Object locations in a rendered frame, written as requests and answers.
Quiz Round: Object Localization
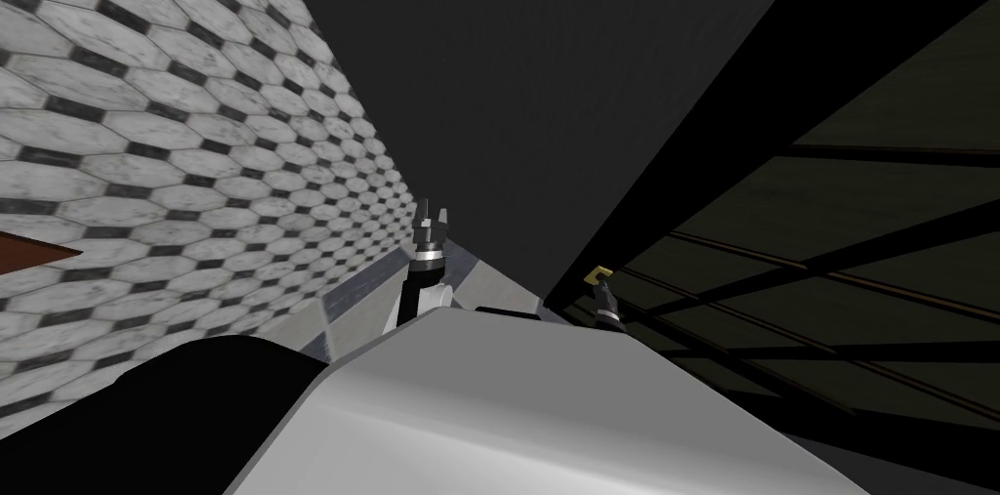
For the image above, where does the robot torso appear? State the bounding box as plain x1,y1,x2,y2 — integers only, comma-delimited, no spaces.
225,305,871,495

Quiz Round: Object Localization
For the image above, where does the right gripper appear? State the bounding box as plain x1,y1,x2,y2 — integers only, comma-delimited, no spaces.
591,279,622,316

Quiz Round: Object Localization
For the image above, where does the brown wooden board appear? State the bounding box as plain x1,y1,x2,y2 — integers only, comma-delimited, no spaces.
0,230,84,278

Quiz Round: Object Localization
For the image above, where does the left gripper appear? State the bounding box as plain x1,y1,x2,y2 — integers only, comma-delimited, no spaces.
411,197,450,250

